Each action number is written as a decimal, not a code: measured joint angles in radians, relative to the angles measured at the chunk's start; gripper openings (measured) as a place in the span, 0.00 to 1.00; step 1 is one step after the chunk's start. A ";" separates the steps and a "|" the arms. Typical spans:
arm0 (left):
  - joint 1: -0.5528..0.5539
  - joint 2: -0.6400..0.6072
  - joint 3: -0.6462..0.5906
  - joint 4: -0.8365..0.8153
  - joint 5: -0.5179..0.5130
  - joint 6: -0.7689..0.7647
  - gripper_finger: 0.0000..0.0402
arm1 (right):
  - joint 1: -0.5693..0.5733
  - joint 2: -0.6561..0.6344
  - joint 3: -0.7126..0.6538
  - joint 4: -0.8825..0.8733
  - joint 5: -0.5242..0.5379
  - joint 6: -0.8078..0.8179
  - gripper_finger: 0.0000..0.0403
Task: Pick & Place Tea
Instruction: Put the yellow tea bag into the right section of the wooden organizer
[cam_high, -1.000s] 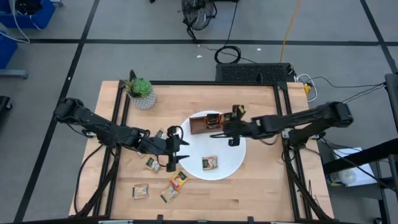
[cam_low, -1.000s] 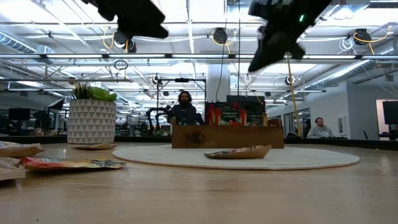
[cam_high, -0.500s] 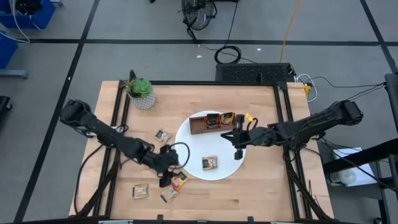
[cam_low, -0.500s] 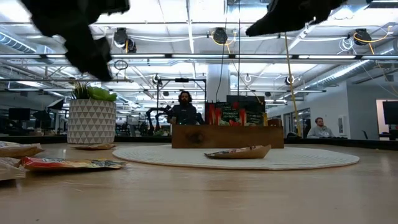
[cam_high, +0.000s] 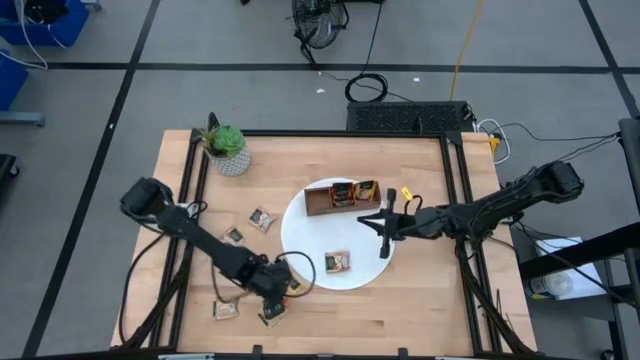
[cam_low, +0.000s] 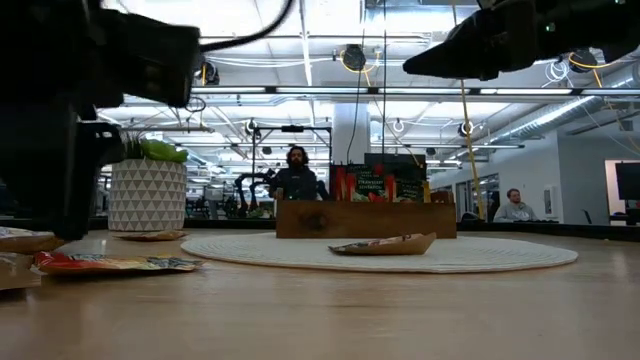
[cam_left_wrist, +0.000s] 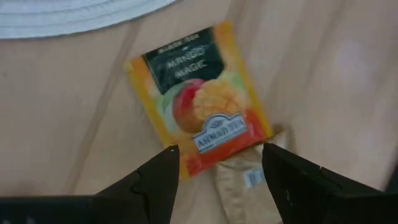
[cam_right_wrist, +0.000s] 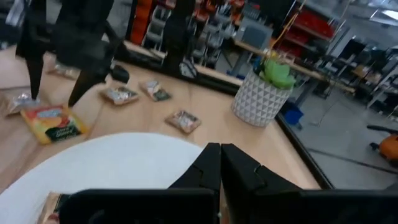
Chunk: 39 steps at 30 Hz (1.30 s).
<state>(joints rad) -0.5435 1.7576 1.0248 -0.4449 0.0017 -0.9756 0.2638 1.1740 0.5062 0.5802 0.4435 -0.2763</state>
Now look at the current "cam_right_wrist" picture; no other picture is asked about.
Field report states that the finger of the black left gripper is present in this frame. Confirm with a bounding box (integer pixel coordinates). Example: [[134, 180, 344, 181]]
[[26, 57, 44, 100], [68, 72, 105, 107]]

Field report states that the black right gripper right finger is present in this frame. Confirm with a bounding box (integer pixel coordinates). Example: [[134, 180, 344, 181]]
[[220, 142, 398, 224]]

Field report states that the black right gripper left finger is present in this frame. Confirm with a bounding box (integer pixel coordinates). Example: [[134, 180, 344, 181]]
[[58, 142, 221, 224]]

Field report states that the orange mango tea packet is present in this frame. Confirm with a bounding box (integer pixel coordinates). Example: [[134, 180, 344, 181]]
[[20, 104, 90, 146]]

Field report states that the white round plate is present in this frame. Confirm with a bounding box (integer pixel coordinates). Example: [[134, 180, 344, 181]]
[[0, 132, 205, 224]]

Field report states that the orange bin shelf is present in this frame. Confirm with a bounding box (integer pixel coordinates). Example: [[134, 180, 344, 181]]
[[129, 0, 156, 46]]

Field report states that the blue plastic bin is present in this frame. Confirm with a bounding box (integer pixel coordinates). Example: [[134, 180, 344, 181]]
[[281, 100, 305, 126]]

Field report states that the succulent in white patterned pot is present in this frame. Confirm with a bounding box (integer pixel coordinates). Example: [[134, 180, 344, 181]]
[[231, 58, 297, 128]]

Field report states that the orange shop vacuum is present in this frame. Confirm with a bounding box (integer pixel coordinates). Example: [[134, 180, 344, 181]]
[[366, 124, 398, 164]]

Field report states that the wooden workbench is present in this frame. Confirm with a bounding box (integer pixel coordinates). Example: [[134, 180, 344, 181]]
[[231, 37, 357, 94]]

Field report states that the grey box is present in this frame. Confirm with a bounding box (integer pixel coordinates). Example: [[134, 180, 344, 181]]
[[241, 18, 274, 49]]

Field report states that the red bin rack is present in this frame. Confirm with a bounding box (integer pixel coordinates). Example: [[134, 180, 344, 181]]
[[273, 6, 338, 58]]

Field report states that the yellow cable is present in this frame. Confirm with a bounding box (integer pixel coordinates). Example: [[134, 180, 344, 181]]
[[264, 0, 307, 62]]

